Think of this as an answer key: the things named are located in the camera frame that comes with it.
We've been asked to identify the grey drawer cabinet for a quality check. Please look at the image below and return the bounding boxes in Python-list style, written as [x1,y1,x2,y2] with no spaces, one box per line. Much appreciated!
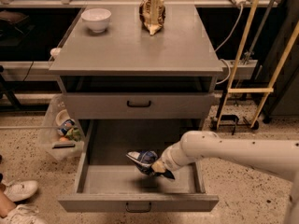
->
[50,5,222,130]

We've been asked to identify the open grey middle drawer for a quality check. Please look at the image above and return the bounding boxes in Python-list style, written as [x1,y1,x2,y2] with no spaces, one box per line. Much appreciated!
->
[59,119,219,213]

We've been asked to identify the white ceramic bowl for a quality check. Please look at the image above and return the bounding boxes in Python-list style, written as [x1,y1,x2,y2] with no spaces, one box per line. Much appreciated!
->
[81,8,111,33]

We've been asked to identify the blue soda can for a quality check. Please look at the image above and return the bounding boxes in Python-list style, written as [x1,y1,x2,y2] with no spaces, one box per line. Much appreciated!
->
[57,119,75,136]

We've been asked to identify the person's bare leg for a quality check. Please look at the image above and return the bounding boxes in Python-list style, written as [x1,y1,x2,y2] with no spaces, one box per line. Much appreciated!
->
[0,189,16,217]

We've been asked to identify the white power cable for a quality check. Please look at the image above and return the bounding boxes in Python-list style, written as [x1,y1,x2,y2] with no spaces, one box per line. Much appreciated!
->
[214,4,244,86]

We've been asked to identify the white sneaker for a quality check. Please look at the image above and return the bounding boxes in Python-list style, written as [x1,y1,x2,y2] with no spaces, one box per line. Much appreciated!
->
[0,204,48,224]
[0,180,38,202]

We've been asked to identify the white sneaker lower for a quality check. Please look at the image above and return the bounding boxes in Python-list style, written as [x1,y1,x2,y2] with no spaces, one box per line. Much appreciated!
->
[0,204,48,224]

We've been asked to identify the blue chip bag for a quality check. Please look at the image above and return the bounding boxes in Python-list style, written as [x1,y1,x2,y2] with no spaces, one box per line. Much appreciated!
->
[125,149,176,181]

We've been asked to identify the yellow wooden frame stand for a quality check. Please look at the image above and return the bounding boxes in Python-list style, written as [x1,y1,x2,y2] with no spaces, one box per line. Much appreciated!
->
[212,0,299,130]

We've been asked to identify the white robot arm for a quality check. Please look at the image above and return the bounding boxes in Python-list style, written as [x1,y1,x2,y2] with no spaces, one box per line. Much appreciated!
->
[151,131,299,224]

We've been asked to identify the clear plastic bin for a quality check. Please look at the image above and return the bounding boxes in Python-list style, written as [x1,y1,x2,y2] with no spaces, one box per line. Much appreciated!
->
[37,94,84,161]

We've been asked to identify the closed grey top drawer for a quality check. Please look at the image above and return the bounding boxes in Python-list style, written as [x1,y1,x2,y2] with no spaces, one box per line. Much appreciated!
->
[63,93,214,119]

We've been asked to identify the white sneaker upper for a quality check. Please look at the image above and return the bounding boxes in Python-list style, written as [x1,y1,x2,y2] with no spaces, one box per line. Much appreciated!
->
[0,180,38,202]

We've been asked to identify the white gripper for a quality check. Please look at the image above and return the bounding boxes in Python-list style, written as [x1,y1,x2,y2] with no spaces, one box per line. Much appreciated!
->
[151,142,187,174]

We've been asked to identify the green snack bag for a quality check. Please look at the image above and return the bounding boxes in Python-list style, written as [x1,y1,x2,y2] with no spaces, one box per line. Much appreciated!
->
[65,128,81,142]

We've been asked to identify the brown chip bag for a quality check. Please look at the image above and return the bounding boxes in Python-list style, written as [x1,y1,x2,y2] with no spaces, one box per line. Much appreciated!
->
[139,0,165,35]

